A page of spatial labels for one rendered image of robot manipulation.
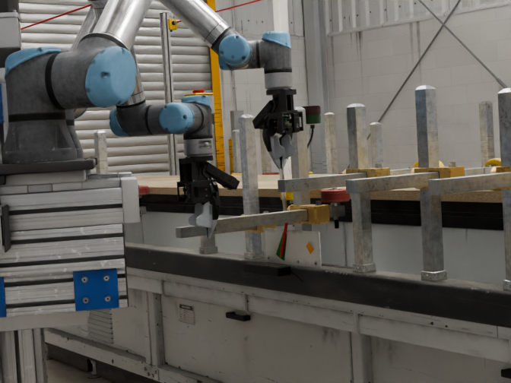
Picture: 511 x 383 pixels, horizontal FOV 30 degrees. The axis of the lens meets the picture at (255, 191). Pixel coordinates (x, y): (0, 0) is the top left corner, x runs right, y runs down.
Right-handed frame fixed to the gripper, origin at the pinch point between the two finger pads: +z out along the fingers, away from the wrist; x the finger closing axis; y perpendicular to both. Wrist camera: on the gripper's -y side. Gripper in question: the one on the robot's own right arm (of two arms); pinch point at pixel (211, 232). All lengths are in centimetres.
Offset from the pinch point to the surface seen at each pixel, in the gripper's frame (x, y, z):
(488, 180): 76, -19, -12
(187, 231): -23.5, -7.1, 1.3
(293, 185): 26.5, -7.6, -11.8
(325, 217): 5.0, -34.4, -0.9
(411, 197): 22, -50, -6
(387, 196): 13, -50, -6
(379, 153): -89, -142, -15
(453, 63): -576, -713, -101
